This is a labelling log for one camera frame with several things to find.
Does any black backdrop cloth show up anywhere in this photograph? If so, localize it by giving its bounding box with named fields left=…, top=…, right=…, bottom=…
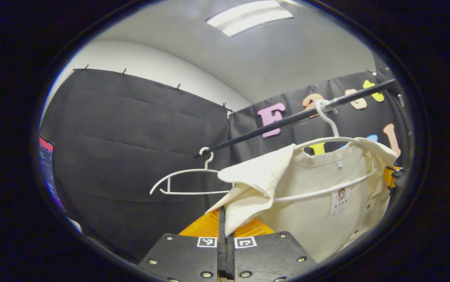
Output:
left=39, top=69, right=414, bottom=263

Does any ceiling light panel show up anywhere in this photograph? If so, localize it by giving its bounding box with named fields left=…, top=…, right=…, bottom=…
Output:
left=205, top=0, right=294, bottom=37

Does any black clothes rack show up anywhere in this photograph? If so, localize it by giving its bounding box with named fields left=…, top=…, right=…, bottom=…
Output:
left=193, top=78, right=397, bottom=210

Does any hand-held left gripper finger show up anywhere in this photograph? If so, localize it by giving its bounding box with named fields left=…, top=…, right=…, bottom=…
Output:
left=137, top=206, right=226, bottom=282
left=225, top=217, right=318, bottom=282

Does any white hanger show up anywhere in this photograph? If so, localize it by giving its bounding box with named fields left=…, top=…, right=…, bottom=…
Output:
left=149, top=147, right=231, bottom=195
left=274, top=99, right=377, bottom=203

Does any computer monitor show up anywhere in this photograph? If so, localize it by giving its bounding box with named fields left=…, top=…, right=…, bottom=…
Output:
left=39, top=135, right=67, bottom=214

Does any cream button shirt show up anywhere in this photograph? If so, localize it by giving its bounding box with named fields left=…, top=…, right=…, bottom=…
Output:
left=205, top=137, right=399, bottom=264

